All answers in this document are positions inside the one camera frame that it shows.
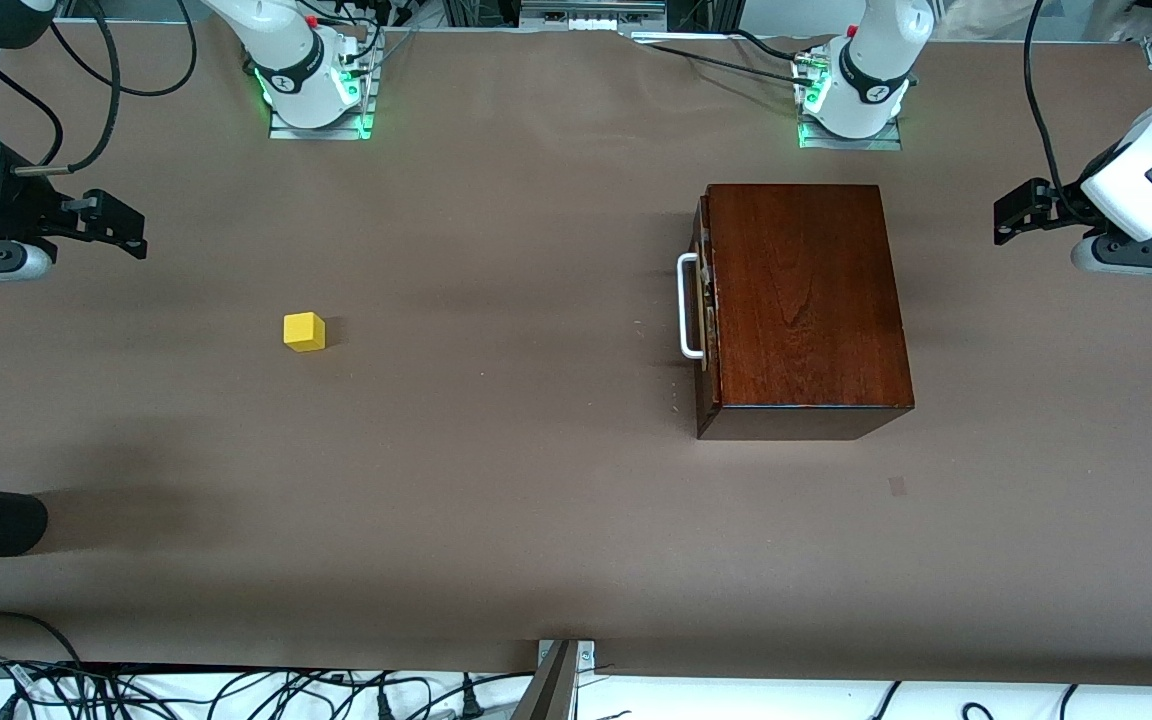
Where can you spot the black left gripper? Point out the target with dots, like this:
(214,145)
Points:
(1058,203)

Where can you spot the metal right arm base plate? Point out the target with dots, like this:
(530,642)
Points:
(321,130)

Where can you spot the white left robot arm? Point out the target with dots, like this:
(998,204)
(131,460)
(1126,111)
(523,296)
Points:
(876,60)

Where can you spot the yellow wooden block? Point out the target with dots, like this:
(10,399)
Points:
(303,333)

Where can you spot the brown table cover mat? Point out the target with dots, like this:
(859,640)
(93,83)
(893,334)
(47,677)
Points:
(496,480)

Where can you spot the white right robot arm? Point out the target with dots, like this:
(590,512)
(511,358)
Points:
(291,60)

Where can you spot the black power plug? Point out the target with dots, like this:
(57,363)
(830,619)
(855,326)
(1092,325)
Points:
(470,702)
(385,705)

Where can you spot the dark brown wooden cabinet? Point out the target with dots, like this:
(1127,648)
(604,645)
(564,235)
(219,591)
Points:
(806,300)

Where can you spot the grey metal beam bracket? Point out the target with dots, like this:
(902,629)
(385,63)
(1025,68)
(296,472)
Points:
(551,690)

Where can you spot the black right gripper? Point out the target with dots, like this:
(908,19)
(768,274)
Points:
(24,210)

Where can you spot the aluminium frame rail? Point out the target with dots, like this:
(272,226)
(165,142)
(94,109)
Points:
(591,12)

